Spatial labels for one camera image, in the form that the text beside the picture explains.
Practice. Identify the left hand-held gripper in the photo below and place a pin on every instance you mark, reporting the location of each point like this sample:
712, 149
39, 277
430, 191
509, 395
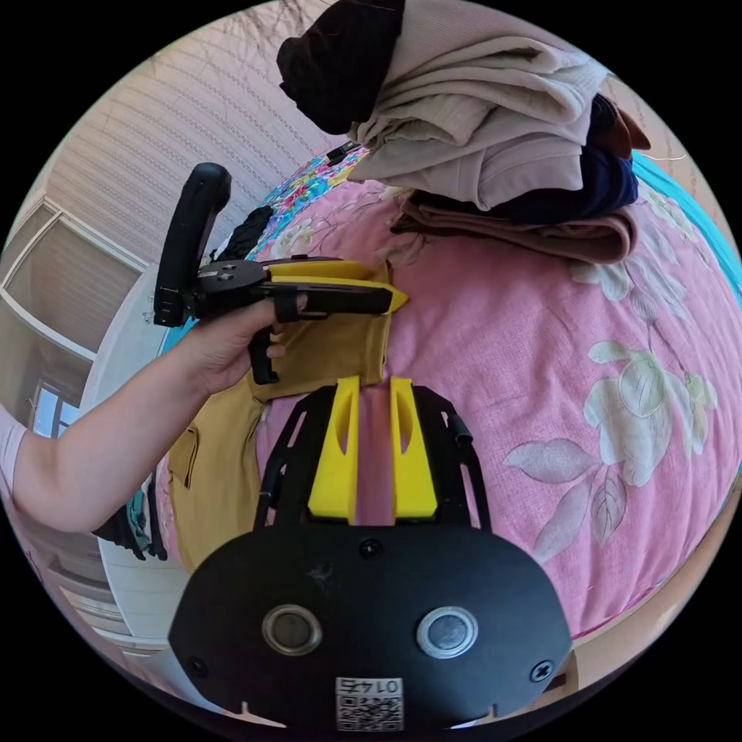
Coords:
324, 300

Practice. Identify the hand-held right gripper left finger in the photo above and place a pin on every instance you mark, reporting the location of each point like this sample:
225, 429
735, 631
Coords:
335, 464

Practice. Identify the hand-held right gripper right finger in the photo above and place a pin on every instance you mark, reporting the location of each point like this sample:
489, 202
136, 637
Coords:
413, 464

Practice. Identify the yellow short sleeve shirt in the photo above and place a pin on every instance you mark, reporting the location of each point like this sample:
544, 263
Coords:
217, 464

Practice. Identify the person's left forearm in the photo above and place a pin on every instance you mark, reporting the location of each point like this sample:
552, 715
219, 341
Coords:
116, 446

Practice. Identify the black garment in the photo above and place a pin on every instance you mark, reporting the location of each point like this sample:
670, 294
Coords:
250, 232

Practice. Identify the bed with pink floral quilt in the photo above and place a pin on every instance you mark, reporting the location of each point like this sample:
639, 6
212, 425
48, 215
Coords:
498, 359

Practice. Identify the pile of clothes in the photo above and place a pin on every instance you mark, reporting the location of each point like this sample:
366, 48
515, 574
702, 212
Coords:
475, 116

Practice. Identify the dark floral cloth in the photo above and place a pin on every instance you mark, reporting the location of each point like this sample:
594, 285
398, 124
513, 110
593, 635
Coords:
136, 524

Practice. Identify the window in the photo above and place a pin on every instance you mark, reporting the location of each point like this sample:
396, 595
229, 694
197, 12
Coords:
64, 290

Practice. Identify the person's body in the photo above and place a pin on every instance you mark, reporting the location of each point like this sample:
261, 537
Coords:
10, 449

